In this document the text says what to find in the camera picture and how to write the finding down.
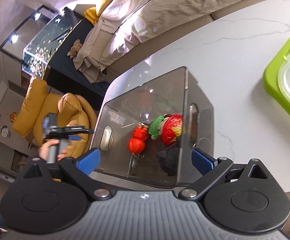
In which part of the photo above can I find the person left hand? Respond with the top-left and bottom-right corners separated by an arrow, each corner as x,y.
38,138 -> 72,161

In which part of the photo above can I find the yellow cushion on sofa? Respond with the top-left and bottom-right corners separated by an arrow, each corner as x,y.
84,0 -> 113,25

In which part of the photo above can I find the smoky transparent storage box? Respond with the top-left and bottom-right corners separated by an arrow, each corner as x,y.
92,67 -> 214,189

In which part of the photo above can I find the brown teddy bear plush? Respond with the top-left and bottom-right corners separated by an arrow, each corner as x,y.
67,40 -> 83,59

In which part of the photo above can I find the green box lid clear window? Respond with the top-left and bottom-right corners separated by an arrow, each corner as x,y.
262,30 -> 290,136

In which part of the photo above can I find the yellow leather armchair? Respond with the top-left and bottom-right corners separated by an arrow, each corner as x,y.
12,77 -> 97,160

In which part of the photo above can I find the glass aquarium tank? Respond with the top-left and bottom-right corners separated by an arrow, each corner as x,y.
0,5 -> 83,78

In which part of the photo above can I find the sofa with beige cover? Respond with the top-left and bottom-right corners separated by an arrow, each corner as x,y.
73,0 -> 263,83

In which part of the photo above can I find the red plastic figure toy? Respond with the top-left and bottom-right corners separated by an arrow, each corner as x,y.
128,124 -> 149,155

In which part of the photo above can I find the crochet doll red hat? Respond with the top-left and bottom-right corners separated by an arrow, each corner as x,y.
149,114 -> 183,146

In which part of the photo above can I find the black plush toy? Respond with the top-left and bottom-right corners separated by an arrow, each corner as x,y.
156,144 -> 180,176

